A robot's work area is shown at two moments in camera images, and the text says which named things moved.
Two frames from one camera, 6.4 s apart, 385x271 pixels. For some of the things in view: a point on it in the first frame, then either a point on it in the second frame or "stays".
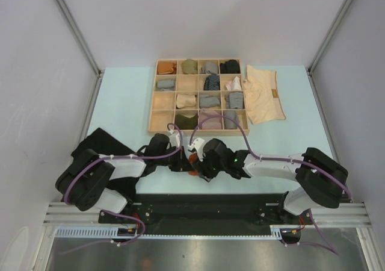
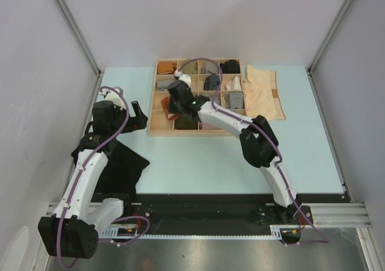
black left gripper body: (174, 161) -> (121, 115)
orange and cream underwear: (192, 158) -> (165, 102)
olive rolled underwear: (189, 66) stays
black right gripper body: (208, 168) -> (175, 107)
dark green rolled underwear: (183, 122) stays
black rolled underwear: (229, 67) stays
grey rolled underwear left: (166, 85) stays
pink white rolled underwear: (234, 85) stays
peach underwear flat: (261, 96) stays
